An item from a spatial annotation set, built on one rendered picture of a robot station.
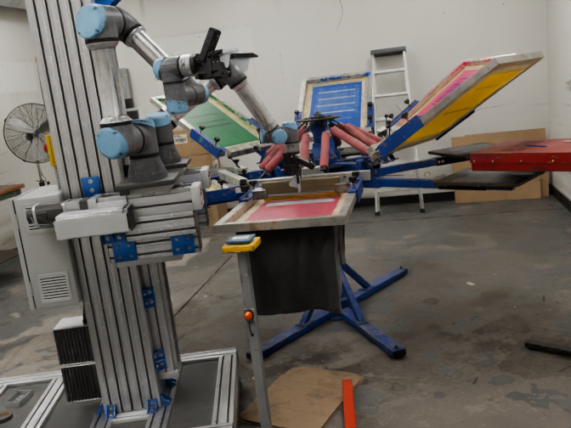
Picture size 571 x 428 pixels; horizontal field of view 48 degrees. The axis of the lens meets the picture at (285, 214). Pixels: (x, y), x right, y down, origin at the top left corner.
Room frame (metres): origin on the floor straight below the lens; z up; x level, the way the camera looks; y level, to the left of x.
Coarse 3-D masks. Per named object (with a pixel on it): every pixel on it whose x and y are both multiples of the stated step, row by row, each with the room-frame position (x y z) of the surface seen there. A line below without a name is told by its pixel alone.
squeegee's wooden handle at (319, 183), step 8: (336, 176) 3.20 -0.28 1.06; (264, 184) 3.26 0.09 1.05; (272, 184) 3.25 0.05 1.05; (280, 184) 3.24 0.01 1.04; (288, 184) 3.23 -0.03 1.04; (304, 184) 3.22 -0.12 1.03; (312, 184) 3.21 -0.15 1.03; (320, 184) 3.20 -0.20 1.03; (328, 184) 3.19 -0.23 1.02; (272, 192) 3.25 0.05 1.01; (280, 192) 3.24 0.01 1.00; (288, 192) 3.23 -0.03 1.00; (296, 192) 3.23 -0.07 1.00
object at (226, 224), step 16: (240, 208) 3.02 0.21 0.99; (352, 208) 2.84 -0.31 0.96; (224, 224) 2.69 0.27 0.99; (240, 224) 2.68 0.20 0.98; (256, 224) 2.66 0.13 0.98; (272, 224) 2.65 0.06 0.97; (288, 224) 2.63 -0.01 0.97; (304, 224) 2.62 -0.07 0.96; (320, 224) 2.60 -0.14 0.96; (336, 224) 2.59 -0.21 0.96
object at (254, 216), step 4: (276, 200) 3.28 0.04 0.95; (280, 200) 3.27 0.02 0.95; (284, 200) 3.26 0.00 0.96; (288, 200) 3.24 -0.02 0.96; (292, 200) 3.23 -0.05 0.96; (296, 200) 3.22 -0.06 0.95; (264, 204) 3.23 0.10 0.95; (296, 204) 3.13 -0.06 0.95; (260, 208) 3.13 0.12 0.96; (264, 208) 3.12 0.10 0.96; (268, 208) 3.11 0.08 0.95; (272, 208) 3.09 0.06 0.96; (276, 208) 3.08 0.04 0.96; (280, 208) 3.07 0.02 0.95; (252, 212) 3.05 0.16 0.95; (256, 212) 3.04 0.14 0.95; (260, 212) 3.02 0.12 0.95; (252, 216) 2.97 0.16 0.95; (256, 216) 2.96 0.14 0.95; (248, 220) 2.88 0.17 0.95; (252, 220) 2.87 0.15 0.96; (256, 220) 2.86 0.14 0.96
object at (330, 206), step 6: (306, 198) 3.25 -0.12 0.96; (312, 198) 3.23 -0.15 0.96; (318, 198) 3.21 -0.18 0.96; (324, 198) 3.20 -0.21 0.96; (336, 198) 3.16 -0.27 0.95; (300, 204) 3.12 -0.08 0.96; (306, 204) 3.10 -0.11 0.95; (312, 204) 3.08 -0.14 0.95; (318, 204) 3.06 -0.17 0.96; (324, 204) 3.04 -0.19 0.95; (330, 204) 3.03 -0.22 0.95; (336, 204) 3.01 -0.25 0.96; (324, 210) 2.91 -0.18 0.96; (330, 210) 2.89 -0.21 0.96; (306, 216) 2.82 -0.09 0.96; (312, 216) 2.81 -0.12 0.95
